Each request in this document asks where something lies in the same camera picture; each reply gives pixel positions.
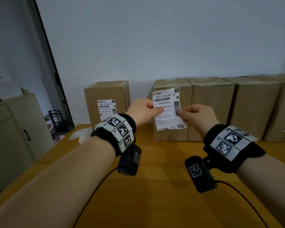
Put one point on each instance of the shipping label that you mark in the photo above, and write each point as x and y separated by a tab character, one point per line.
105	109
166	121

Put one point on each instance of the black wristband with marker tiles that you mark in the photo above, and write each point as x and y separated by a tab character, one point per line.
228	144
118	130

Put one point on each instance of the person's left hand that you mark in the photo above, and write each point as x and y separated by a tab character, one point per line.
137	111

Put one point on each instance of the person's left forearm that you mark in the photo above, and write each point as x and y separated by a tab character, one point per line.
50	182

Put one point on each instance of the pink slipper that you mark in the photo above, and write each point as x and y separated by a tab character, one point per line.
59	138

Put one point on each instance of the person's right forearm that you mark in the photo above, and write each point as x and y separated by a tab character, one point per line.
270	182

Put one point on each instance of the black shoe rack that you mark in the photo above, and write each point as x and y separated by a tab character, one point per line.
52	112

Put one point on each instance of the person's right hand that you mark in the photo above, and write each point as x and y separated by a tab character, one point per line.
199	118

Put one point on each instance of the translucent label backing paper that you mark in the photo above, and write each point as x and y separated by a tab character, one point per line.
82	135

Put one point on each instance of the cream wooden cabinet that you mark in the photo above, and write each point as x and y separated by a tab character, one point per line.
19	140

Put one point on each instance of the white carton with small mark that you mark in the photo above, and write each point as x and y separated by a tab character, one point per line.
4	74

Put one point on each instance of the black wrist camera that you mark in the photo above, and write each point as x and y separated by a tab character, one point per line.
129	163
199	175

